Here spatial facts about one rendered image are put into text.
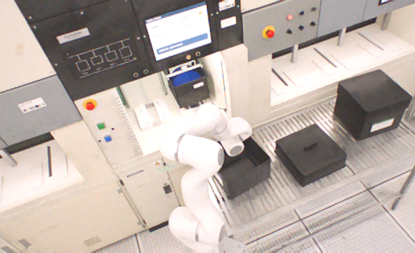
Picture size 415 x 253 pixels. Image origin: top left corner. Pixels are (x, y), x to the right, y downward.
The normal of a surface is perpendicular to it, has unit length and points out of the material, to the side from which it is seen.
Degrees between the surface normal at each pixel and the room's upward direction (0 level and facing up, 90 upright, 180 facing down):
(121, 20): 90
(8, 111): 90
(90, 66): 90
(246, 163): 0
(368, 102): 0
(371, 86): 0
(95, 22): 90
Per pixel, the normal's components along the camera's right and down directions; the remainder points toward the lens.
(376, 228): -0.13, -0.68
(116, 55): 0.36, 0.65
